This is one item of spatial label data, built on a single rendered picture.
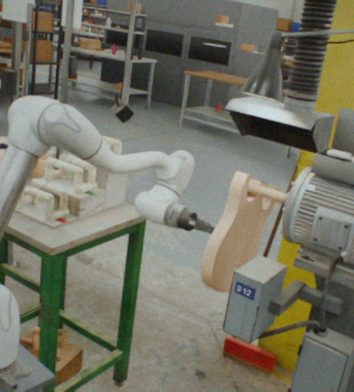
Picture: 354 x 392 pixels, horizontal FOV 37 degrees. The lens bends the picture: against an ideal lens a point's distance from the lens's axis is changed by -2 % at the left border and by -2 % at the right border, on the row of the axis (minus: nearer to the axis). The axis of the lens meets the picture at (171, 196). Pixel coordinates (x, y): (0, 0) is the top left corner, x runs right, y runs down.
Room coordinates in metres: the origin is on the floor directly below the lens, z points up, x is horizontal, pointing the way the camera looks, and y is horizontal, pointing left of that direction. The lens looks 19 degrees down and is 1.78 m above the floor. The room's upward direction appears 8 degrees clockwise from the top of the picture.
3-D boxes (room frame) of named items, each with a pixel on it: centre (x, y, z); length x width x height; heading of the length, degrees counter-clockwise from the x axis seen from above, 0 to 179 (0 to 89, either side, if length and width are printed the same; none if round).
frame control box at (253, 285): (1.37, -0.35, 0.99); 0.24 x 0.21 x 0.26; 57
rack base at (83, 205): (2.13, 0.44, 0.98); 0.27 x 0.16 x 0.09; 61
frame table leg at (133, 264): (2.18, 0.13, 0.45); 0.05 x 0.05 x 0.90; 57
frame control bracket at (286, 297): (1.42, -0.39, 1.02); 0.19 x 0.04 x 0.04; 147
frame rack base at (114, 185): (2.27, 0.36, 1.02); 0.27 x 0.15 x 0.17; 61
